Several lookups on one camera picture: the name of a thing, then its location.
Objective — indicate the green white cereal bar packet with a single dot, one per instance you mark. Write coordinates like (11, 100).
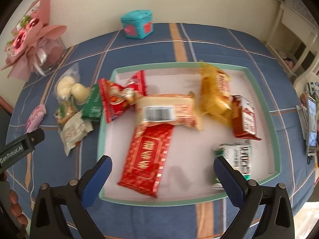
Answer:
(239, 156)

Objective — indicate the white wooden furniture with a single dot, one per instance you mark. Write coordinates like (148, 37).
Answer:
(286, 25)

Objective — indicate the white tray with green rim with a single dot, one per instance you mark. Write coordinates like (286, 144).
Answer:
(189, 154)

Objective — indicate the yellow bread packet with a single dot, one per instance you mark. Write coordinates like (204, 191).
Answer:
(214, 94)

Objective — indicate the person's left hand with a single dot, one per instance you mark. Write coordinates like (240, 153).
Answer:
(17, 209)

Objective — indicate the long red patterned packet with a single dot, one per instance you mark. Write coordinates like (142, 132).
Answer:
(147, 159)

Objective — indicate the pink snack packet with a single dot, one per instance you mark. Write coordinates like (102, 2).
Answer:
(36, 117)

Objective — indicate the teal box with pink heart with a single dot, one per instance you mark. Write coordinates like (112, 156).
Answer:
(135, 23)

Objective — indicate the stack of printed packets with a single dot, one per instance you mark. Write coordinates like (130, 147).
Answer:
(310, 119)

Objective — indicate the green snack packet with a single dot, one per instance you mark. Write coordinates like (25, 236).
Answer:
(92, 104)

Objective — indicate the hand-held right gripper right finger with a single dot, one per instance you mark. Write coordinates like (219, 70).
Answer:
(228, 179)

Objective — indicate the clear green-striped cookie packet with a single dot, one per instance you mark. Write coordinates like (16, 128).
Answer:
(65, 110)

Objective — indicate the white snack packet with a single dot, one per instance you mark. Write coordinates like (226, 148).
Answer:
(73, 129)

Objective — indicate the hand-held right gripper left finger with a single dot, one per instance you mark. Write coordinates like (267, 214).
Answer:
(97, 179)

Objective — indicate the clear glass vase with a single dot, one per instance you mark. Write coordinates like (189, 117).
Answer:
(53, 52)

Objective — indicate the blue plaid tablecloth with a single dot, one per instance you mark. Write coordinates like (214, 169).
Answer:
(214, 47)

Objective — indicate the pink flower bouquet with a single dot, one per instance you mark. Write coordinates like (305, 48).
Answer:
(32, 44)

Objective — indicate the clear packet of white buns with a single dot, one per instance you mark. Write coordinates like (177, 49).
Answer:
(66, 87)

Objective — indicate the beige barcode bread packet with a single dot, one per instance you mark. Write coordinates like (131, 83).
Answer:
(159, 112)

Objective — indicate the dark red biscuit packet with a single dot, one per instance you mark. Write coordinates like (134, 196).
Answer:
(246, 122)

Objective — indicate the red cartoon snack packet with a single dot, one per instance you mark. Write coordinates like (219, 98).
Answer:
(113, 97)

